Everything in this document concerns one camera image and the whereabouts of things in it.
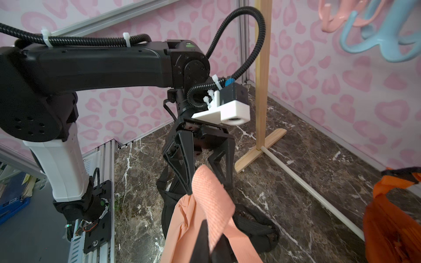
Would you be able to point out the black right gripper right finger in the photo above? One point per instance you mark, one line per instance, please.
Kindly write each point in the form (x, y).
(223, 252)

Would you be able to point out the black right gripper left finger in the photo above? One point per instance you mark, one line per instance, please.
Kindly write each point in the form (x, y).
(201, 252)

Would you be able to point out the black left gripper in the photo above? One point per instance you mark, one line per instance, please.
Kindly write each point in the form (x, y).
(189, 137)

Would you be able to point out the black bag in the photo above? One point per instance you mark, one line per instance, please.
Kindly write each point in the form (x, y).
(262, 232)

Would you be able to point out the pink bag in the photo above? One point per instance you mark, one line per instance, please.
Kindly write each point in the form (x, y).
(208, 201)

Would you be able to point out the orange bag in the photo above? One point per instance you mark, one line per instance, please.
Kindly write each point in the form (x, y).
(392, 236)

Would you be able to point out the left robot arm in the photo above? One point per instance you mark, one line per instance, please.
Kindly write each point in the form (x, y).
(39, 87)

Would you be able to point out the pink plastic hook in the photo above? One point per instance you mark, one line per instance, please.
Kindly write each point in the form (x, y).
(331, 23)

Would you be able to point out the blue plastic hook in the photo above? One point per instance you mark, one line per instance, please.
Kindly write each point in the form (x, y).
(393, 47)

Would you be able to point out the wooden clothes rack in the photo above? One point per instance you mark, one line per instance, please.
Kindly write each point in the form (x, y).
(263, 141)

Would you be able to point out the blue storage box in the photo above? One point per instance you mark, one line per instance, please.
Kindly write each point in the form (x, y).
(14, 198)

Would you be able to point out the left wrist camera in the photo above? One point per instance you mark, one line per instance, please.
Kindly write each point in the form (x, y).
(229, 106)

